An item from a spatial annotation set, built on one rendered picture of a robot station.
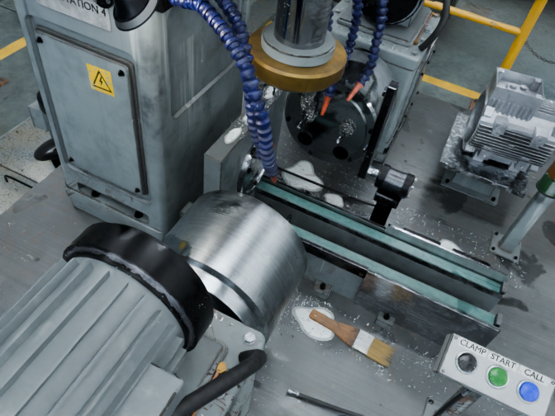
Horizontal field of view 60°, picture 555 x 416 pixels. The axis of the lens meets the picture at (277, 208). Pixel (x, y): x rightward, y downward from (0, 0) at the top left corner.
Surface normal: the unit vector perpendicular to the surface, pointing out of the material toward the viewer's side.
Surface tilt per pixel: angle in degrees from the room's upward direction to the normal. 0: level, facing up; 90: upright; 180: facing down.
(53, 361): 13
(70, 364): 22
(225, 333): 0
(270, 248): 35
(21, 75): 0
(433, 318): 90
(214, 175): 90
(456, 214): 0
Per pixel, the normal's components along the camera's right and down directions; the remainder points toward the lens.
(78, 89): -0.43, 0.64
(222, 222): -0.03, -0.72
